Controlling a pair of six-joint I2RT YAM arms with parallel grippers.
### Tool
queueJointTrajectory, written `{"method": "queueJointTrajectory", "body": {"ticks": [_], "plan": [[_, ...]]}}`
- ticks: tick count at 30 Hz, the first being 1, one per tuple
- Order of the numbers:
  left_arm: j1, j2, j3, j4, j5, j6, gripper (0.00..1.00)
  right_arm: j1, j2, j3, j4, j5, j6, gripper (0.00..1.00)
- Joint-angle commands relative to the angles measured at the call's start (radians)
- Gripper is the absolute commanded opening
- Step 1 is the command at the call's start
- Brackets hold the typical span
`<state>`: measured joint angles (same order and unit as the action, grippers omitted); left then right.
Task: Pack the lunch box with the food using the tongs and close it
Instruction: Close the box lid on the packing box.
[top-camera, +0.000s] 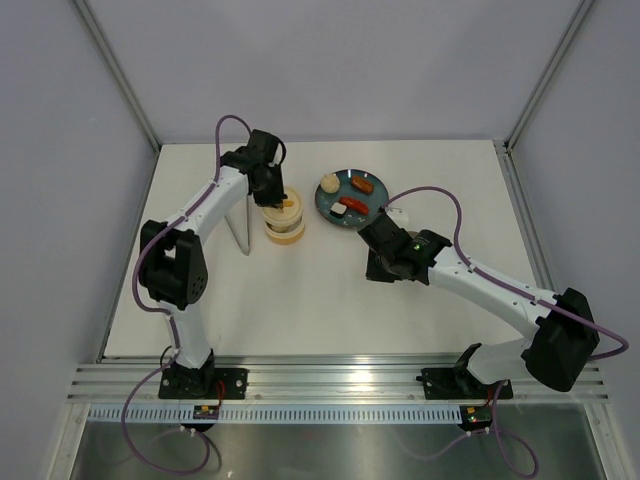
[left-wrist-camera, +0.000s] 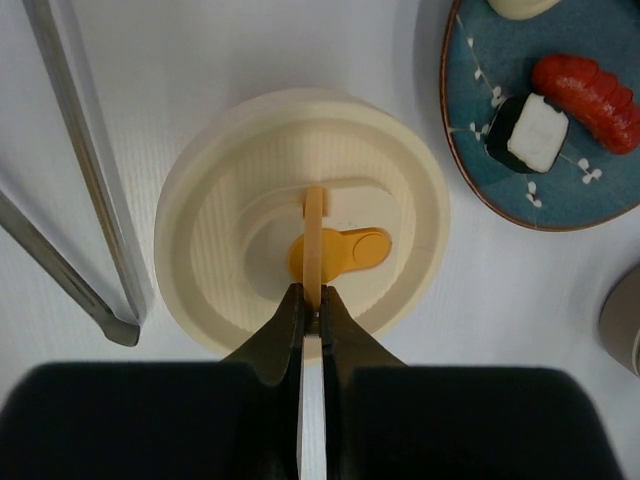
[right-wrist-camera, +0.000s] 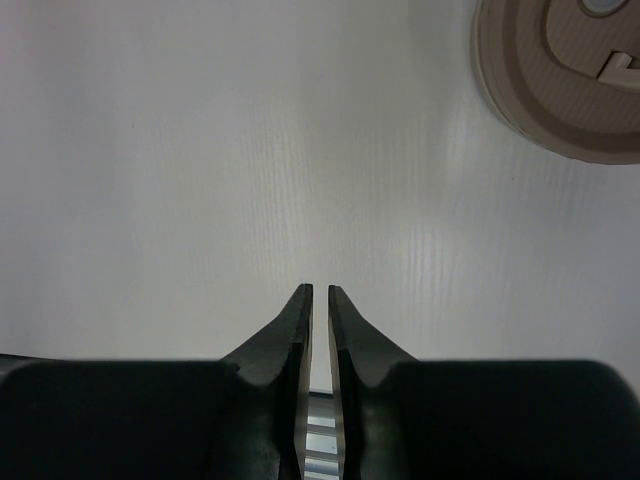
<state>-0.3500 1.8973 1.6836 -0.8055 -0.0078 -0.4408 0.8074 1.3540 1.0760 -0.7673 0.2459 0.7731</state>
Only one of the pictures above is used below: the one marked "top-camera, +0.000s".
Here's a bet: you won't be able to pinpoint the yellow lunch box lid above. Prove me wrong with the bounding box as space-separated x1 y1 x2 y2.
261 186 304 235

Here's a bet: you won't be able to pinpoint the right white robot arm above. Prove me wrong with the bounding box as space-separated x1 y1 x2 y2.
358 213 599 396

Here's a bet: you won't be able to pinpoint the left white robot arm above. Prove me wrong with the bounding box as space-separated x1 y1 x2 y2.
132 129 287 398

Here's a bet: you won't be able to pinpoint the yellow lunch box container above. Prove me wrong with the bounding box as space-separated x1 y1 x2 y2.
264 221 306 245

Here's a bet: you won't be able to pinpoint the red sausage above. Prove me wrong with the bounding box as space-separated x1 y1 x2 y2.
339 196 369 216

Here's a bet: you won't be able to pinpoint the blue ceramic plate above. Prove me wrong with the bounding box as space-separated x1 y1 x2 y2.
314 169 389 230

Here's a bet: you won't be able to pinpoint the small black white sushi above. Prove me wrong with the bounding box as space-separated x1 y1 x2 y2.
329 202 348 218

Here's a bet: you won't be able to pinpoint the brown roasted meat piece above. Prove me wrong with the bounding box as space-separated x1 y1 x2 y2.
351 176 375 195

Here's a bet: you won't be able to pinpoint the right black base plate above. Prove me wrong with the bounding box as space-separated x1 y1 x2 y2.
415 367 499 400

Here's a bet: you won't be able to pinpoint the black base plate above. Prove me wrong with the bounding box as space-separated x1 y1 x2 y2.
158 365 249 400
415 367 499 400

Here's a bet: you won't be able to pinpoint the left aluminium frame post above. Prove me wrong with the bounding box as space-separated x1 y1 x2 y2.
70 0 161 155

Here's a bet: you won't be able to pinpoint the aluminium frame post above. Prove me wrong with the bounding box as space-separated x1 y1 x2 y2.
70 0 161 155
503 0 598 155

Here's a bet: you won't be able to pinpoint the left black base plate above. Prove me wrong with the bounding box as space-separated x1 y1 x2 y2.
158 365 249 400

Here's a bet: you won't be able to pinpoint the aluminium front rail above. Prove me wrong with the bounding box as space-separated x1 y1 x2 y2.
67 352 609 405

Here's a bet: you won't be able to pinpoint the white slotted cable duct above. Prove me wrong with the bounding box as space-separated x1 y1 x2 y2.
87 404 462 425

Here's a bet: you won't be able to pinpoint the right aluminium frame post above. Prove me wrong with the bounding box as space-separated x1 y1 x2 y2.
503 0 598 155

